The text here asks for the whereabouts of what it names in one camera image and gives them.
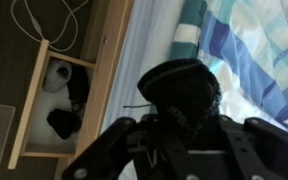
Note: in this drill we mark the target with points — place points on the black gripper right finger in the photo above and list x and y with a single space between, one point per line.
260 148

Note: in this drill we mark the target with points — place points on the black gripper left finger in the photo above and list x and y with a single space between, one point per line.
125 141

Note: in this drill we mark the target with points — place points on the blue striped duvet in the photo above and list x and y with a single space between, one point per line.
245 44

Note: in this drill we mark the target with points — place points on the white rolled sock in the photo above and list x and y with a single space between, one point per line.
57 75

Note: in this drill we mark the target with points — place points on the black sock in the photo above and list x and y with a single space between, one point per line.
185 93

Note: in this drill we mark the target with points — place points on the light blue mattress sheet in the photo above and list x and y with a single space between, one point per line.
147 43

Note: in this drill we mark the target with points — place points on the wooden bed frame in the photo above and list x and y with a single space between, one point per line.
103 42

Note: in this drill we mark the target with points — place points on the black socks in drawer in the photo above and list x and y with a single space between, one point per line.
67 122

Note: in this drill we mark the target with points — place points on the open wooden drawer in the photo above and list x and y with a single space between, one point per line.
35 137

